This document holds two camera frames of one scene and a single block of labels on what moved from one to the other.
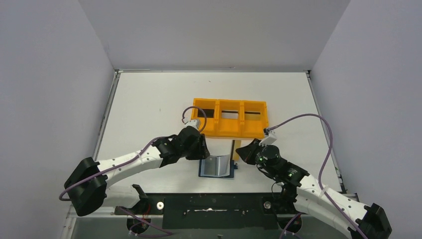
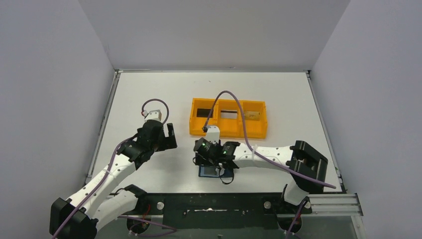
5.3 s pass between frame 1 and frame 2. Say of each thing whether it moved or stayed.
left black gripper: moved
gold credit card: moved
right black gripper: moved
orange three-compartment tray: stayed
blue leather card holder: stayed
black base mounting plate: stayed
